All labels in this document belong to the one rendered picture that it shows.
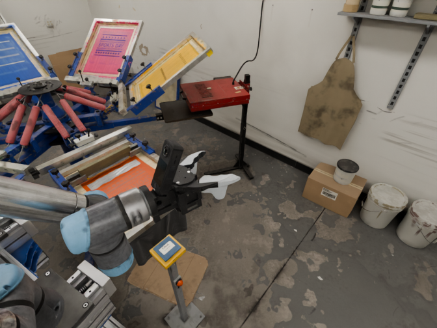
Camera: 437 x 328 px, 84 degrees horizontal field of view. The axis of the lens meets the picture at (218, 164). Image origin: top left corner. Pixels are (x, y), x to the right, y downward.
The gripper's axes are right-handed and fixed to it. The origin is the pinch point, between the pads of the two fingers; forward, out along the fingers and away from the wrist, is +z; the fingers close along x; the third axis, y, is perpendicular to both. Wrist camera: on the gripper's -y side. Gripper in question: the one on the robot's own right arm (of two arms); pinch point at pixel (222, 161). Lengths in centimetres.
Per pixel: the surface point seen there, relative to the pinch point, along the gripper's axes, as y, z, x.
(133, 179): 59, -8, -97
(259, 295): 165, 47, -33
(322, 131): 89, 190, -94
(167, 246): 66, -10, -40
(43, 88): 11, -36, -187
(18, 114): 24, -58, -183
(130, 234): 62, -23, -55
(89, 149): 47, -24, -137
